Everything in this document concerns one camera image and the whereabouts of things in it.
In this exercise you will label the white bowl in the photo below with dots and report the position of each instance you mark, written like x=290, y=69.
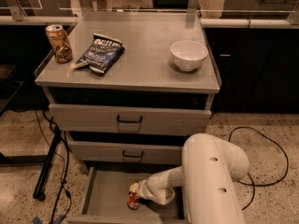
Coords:
x=188, y=55

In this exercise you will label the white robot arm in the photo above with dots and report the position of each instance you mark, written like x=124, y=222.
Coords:
x=209, y=167

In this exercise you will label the top drawer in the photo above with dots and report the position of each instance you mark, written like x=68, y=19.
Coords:
x=121, y=119

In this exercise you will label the middle drawer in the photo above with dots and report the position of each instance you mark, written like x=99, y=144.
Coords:
x=124, y=147

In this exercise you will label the red coke can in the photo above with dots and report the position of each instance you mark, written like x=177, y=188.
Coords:
x=133, y=201

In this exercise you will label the gold brown soda can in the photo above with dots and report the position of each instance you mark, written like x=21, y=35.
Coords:
x=60, y=44

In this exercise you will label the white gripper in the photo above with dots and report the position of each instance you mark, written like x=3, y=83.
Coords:
x=142, y=188

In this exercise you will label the blue chip bag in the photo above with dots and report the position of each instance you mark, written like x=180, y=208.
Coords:
x=101, y=54

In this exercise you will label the grey drawer cabinet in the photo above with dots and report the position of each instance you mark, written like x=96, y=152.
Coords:
x=144, y=76

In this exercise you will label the black table leg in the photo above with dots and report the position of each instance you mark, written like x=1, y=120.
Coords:
x=39, y=193

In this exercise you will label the open bottom drawer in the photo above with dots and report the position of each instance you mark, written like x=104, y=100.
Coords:
x=105, y=197

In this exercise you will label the white horizontal rail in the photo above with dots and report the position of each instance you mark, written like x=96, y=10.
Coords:
x=209, y=23

